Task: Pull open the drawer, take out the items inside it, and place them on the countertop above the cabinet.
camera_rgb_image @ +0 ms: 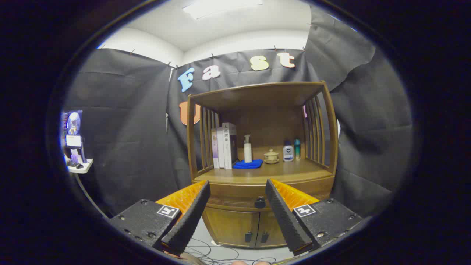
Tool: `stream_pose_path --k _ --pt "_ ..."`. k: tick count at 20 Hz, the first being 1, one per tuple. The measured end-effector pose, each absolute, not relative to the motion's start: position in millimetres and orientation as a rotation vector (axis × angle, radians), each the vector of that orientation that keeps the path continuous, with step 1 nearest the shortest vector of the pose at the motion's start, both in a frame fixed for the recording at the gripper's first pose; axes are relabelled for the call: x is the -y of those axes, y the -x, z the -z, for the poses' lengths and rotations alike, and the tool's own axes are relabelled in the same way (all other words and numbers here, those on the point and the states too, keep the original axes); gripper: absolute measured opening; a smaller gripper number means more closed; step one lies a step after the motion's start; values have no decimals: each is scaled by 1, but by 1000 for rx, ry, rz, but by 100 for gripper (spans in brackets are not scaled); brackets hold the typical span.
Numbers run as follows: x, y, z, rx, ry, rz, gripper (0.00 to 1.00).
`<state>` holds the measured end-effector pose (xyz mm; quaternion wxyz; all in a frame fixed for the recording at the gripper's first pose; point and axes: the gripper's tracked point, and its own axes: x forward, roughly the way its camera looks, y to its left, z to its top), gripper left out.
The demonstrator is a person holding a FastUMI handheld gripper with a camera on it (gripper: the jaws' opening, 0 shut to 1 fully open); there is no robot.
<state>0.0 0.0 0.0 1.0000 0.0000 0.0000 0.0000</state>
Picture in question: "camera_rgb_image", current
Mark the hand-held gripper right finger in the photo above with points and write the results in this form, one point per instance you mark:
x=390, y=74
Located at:
x=285, y=217

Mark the wooden drawer with black knob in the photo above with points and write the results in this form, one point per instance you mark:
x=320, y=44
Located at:
x=235, y=193

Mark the wooden countertop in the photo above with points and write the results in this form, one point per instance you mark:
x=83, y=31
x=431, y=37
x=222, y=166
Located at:
x=287, y=171

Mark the thin white book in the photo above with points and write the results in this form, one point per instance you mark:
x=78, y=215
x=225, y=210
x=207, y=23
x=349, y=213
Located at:
x=220, y=151

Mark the purple spine book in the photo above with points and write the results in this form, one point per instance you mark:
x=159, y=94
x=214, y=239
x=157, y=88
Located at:
x=215, y=151

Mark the wooden cabinet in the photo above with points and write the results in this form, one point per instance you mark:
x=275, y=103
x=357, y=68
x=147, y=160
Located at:
x=265, y=121

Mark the beige lidded ceramic teacup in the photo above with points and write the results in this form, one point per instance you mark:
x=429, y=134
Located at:
x=271, y=156

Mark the white and black book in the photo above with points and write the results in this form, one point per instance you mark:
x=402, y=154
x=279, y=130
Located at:
x=229, y=147

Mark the white side table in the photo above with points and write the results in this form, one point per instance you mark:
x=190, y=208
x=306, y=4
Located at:
x=82, y=168

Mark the white pump bottle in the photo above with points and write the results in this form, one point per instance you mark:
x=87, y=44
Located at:
x=248, y=152

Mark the black backdrop cloth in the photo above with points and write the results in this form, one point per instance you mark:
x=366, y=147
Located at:
x=121, y=129

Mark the wooden cabinet door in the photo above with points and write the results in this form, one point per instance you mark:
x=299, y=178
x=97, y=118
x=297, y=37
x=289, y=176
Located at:
x=268, y=222
x=232, y=224

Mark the folded blue cloth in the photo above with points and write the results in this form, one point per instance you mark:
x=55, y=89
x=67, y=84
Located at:
x=248, y=164

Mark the teal slim bottle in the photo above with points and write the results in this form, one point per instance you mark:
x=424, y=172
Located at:
x=297, y=151

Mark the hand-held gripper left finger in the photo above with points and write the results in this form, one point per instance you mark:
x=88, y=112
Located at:
x=191, y=217

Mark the white lotion bottle blue cap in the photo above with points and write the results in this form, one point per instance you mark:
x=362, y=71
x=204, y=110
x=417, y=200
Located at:
x=288, y=152

